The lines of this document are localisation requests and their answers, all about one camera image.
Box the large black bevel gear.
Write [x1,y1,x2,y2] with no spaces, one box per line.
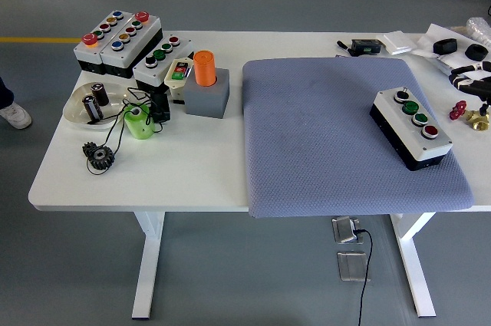
[87,145,116,170]

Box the closed metal floor plate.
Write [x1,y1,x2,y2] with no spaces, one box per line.
[336,250,371,283]

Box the black rubber ring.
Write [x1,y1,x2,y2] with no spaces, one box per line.
[464,44,489,61]
[433,38,459,55]

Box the white flat box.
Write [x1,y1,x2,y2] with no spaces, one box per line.
[374,30,417,55]

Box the open metal floor socket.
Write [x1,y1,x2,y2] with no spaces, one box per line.
[331,216,364,245]

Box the green plastic cylinder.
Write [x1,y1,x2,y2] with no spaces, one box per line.
[122,104,156,140]

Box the black floor power cable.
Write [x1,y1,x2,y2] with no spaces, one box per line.
[354,228,374,326]

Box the black power adapter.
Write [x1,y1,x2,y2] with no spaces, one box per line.
[148,91,172,124]

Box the grey-blue textured mat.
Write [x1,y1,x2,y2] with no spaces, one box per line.
[241,56,474,219]

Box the brass valve fitting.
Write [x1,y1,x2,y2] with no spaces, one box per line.
[465,107,491,130]

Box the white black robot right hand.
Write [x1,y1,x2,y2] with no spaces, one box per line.
[447,61,491,117]

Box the grey block holder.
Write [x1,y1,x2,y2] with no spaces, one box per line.
[183,68,231,119]

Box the cream red-green push switch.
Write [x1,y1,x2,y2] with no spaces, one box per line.
[163,57,193,104]

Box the four-button control box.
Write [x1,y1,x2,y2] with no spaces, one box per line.
[369,86,453,172]
[132,34,195,95]

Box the five-button control box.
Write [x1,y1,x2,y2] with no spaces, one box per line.
[72,9,127,76]
[98,11,163,80]

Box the clear shallow dish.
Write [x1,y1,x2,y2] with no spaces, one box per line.
[62,81,131,131]

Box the thin black cable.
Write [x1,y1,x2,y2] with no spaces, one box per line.
[84,87,166,176]

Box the orange plastic cylinder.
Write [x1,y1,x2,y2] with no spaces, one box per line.
[193,50,218,87]

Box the small black electronic module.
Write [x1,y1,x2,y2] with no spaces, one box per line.
[351,38,384,56]

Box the white table leg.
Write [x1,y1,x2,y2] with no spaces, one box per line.
[389,212,437,318]
[131,210,166,321]

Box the dark cylindrical capacitor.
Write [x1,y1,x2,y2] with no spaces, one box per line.
[90,82,110,107]
[81,94,104,121]

